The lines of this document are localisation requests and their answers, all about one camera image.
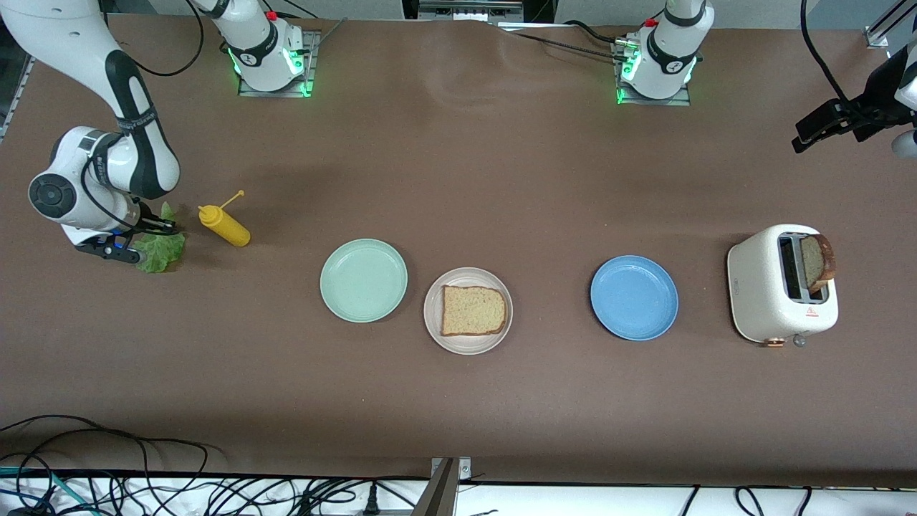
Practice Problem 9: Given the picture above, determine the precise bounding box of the black looped floor cable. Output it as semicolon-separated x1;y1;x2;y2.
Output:
0;414;216;475

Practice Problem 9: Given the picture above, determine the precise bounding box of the blue plate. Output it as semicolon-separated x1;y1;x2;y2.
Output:
590;255;679;342

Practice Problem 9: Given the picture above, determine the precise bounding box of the teal cable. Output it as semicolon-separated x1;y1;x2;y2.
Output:
0;466;90;516

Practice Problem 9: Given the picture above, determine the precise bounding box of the thin black cable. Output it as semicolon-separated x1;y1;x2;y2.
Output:
562;20;624;44

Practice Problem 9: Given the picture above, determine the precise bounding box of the white two-slot toaster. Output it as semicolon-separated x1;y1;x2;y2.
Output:
726;224;839;349

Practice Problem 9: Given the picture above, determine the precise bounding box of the beige plate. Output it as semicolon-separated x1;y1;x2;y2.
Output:
423;267;514;355

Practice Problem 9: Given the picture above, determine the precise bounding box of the mint green plate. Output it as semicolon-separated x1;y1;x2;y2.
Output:
320;238;409;324

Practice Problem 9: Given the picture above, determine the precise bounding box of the grey metal fixture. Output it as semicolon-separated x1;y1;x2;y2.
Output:
418;0;525;22

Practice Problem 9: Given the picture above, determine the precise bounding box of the black braided cable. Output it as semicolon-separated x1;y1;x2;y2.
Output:
501;29;631;62

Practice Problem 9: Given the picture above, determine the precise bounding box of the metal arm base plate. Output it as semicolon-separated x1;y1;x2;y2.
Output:
613;37;693;108
238;29;320;99

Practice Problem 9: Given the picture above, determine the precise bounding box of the aluminium frame profile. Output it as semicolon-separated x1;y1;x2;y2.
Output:
865;0;917;49

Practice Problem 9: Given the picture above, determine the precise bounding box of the green lettuce leaf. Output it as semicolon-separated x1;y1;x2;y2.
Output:
133;202;188;274

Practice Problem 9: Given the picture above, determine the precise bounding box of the aluminium table edge rail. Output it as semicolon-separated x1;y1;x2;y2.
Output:
0;54;34;144

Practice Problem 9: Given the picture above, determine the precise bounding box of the brown bread slice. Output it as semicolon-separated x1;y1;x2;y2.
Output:
800;234;837;293
439;285;508;338

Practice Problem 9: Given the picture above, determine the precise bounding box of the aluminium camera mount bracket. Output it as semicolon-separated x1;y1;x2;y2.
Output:
412;457;473;516

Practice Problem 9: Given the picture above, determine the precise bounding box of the yellow mustard squeeze bottle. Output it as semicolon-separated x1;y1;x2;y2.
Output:
198;190;251;248

